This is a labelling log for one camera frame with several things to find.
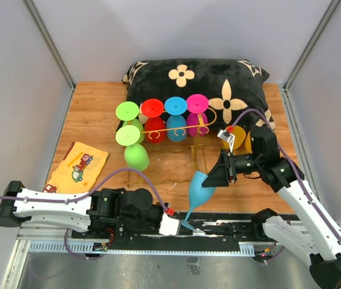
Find green wine glass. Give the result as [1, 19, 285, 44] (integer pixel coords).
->
[115, 101, 144, 146]
[115, 125, 150, 172]

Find blue wine glass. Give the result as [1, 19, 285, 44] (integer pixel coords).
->
[164, 96, 187, 142]
[182, 171, 216, 231]

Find yellow truck print cloth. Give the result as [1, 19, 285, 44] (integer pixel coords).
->
[43, 141, 109, 194]

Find red wine glass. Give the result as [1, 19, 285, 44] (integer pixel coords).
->
[141, 99, 167, 144]

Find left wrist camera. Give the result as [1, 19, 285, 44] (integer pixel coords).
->
[159, 213, 181, 236]

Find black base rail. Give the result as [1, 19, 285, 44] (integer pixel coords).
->
[16, 212, 315, 253]

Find yellow wine glass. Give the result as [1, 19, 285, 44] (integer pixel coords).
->
[232, 125, 247, 150]
[245, 132, 252, 153]

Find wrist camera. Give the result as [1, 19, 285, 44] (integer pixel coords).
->
[159, 213, 181, 236]
[217, 129, 235, 152]

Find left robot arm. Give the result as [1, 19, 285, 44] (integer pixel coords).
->
[0, 181, 164, 238]

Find blue wine glass front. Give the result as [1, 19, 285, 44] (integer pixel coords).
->
[182, 171, 216, 231]

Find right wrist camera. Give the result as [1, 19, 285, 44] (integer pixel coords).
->
[217, 129, 235, 152]

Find blue wine glass back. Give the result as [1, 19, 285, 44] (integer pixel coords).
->
[164, 96, 187, 142]

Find magenta wine glass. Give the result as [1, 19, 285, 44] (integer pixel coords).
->
[186, 94, 209, 137]

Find green wine glass front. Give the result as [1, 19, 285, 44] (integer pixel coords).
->
[115, 125, 150, 172]

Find black floral pillow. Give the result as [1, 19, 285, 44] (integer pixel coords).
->
[121, 58, 275, 131]

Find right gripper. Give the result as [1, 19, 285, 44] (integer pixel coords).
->
[202, 148, 263, 187]

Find gold wire glass rack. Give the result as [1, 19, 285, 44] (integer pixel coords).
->
[114, 113, 216, 171]

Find green wine glass back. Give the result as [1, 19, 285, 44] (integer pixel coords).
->
[115, 101, 144, 146]

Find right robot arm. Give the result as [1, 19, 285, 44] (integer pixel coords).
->
[201, 126, 341, 288]

